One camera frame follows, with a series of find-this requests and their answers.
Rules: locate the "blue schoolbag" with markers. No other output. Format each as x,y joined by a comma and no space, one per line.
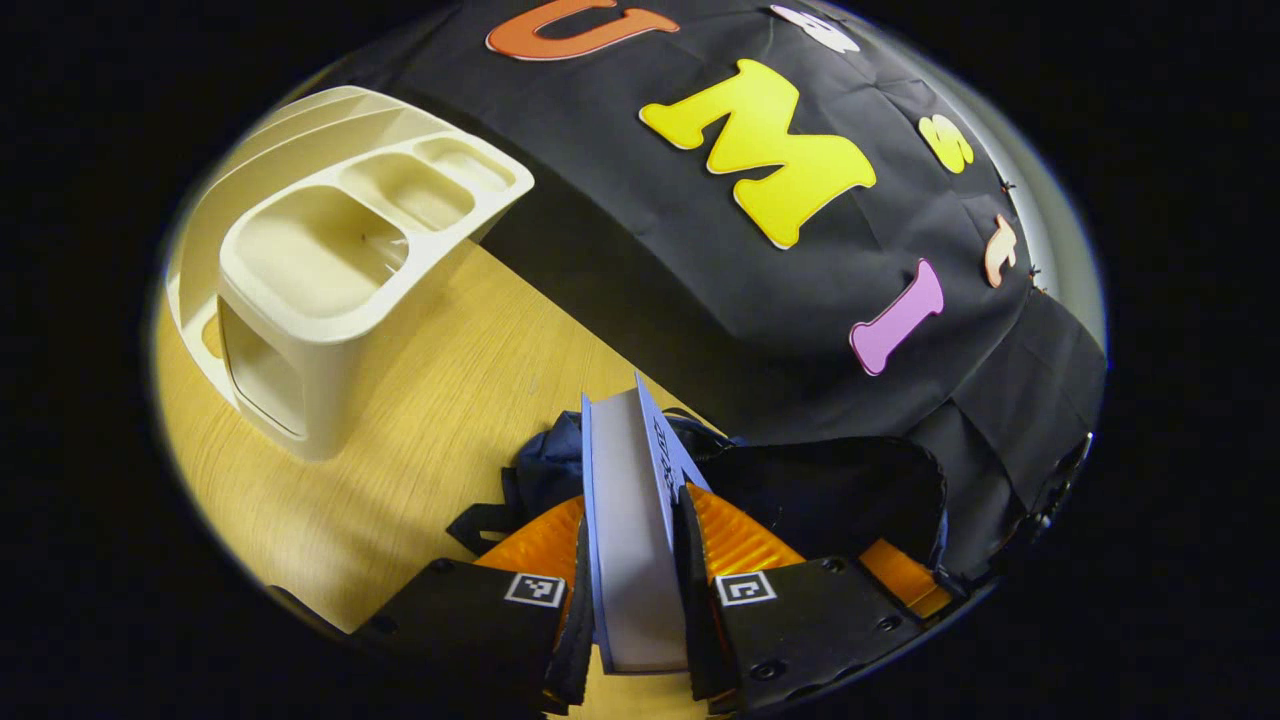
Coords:
830,490

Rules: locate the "grey-blue cover book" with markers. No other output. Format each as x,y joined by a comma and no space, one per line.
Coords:
630,540

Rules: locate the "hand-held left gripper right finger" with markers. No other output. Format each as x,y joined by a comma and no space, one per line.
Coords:
810,630

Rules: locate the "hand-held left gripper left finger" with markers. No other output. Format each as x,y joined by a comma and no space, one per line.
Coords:
460,630

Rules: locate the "white plastic bookshelf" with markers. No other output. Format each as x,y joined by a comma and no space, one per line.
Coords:
320,250

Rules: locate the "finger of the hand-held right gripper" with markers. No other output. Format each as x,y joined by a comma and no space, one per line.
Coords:
900,575

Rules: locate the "black backdrop cloth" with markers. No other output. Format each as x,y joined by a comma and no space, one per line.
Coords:
650,300

